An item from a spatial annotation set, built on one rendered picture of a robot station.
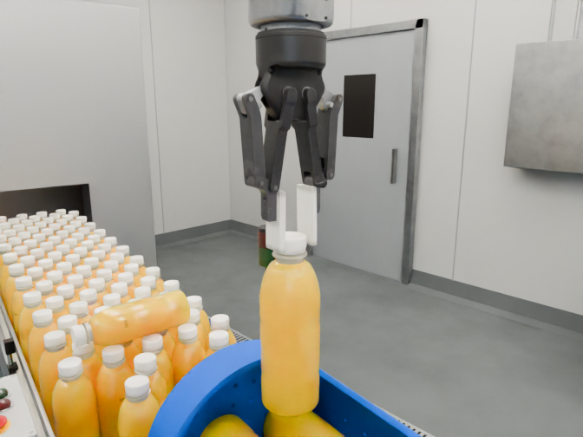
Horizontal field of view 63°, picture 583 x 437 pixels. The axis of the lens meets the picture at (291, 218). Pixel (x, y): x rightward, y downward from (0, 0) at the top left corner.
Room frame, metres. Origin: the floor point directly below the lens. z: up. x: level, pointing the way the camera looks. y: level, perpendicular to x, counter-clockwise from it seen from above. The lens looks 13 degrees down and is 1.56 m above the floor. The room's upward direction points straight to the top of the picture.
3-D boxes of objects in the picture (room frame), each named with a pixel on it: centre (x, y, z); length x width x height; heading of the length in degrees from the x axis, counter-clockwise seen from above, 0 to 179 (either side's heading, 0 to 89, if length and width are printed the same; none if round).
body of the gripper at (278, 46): (0.53, 0.00, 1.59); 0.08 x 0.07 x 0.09; 127
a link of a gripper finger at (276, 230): (0.52, 0.02, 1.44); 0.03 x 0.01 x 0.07; 37
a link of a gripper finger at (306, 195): (0.54, -0.02, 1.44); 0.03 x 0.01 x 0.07; 37
